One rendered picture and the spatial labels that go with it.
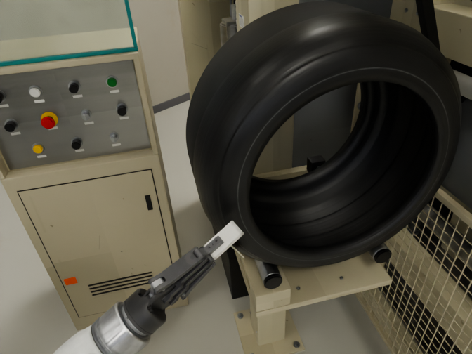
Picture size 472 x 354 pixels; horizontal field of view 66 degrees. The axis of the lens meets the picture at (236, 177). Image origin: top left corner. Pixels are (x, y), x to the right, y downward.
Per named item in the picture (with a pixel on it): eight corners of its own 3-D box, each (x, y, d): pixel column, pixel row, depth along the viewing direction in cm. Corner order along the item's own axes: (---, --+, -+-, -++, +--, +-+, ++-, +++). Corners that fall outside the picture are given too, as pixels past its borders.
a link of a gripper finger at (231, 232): (204, 247, 65) (202, 246, 65) (232, 220, 66) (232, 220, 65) (213, 259, 64) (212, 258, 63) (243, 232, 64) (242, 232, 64)
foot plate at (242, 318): (233, 313, 180) (232, 310, 179) (284, 301, 184) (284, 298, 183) (247, 365, 158) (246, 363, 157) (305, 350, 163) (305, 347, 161)
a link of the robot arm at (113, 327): (112, 321, 69) (136, 299, 69) (137, 362, 65) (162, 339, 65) (83, 319, 61) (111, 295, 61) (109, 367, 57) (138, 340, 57)
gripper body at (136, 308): (112, 300, 61) (154, 262, 62) (137, 303, 69) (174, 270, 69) (135, 337, 58) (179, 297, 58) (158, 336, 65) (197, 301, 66)
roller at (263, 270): (246, 189, 111) (243, 201, 113) (232, 188, 110) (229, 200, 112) (285, 275, 83) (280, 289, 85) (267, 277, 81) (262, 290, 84)
